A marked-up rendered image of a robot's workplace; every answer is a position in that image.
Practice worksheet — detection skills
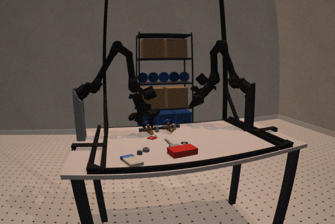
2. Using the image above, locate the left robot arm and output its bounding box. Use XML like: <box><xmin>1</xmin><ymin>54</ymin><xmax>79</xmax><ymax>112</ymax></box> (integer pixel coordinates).
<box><xmin>196</xmin><ymin>40</ymin><xmax>251</xmax><ymax>94</ymax></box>

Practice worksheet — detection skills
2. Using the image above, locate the red flat rectangular block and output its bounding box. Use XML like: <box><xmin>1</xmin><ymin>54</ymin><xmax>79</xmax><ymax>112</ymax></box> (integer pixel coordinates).
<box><xmin>167</xmin><ymin>144</ymin><xmax>198</xmax><ymax>159</ymax></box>

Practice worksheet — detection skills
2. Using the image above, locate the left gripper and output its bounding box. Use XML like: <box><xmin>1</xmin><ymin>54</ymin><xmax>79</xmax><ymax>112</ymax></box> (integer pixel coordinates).
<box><xmin>189</xmin><ymin>88</ymin><xmax>209</xmax><ymax>108</ymax></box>

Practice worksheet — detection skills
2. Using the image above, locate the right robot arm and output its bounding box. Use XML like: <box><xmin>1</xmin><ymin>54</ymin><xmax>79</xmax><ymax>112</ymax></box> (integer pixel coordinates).
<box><xmin>74</xmin><ymin>41</ymin><xmax>157</xmax><ymax>105</ymax></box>

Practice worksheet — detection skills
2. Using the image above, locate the grey hex nut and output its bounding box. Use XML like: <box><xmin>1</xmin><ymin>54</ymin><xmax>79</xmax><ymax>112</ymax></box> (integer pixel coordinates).
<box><xmin>142</xmin><ymin>147</ymin><xmax>149</xmax><ymax>153</ymax></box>

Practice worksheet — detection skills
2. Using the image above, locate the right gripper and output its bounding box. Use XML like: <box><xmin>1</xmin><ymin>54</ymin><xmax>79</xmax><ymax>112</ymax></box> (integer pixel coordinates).
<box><xmin>128</xmin><ymin>102</ymin><xmax>160</xmax><ymax>129</ymax></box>

